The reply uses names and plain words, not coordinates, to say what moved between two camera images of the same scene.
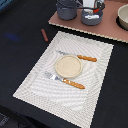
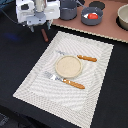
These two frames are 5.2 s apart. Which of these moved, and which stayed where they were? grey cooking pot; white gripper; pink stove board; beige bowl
Moved: white gripper
Stayed: pink stove board; grey cooking pot; beige bowl
